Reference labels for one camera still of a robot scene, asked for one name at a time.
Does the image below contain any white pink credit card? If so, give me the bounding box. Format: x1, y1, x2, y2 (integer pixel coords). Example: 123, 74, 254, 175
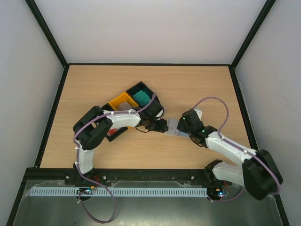
167, 118, 179, 136

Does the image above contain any beige card holder wallet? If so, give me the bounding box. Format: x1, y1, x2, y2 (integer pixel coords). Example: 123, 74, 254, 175
166, 118, 189, 137

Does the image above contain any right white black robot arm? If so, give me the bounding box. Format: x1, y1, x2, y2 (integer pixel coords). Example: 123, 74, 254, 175
177, 109, 283, 200

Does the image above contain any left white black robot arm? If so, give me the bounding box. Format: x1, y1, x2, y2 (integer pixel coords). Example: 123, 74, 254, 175
73, 101, 168, 174

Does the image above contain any green card stack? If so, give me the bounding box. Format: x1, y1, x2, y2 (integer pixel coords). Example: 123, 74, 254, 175
133, 90, 151, 106

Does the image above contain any black bin with green cards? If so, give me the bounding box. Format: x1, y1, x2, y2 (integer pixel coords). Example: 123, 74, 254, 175
124, 81, 164, 111

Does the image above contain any black bin with red cards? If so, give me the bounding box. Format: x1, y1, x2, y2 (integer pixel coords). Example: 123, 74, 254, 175
101, 103, 128, 142

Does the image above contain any yellow bin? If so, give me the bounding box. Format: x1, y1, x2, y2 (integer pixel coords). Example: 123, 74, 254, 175
109, 92, 139, 111

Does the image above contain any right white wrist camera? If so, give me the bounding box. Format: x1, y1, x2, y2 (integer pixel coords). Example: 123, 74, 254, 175
193, 108, 203, 120

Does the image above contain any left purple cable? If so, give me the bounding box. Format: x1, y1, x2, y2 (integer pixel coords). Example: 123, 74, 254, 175
73, 91, 158, 223

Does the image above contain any purple cable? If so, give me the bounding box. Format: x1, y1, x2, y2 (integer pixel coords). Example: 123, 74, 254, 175
73, 91, 158, 223
194, 97, 283, 203

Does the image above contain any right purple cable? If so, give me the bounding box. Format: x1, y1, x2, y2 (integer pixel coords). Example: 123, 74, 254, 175
194, 97, 283, 203

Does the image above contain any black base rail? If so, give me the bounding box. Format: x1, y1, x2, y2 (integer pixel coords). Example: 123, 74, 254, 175
23, 168, 243, 187

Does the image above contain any light blue slotted cable duct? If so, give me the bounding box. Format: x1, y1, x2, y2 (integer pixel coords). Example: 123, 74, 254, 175
29, 187, 207, 197

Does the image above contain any black aluminium frame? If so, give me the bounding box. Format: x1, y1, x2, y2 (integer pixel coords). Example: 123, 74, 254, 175
7, 0, 275, 226

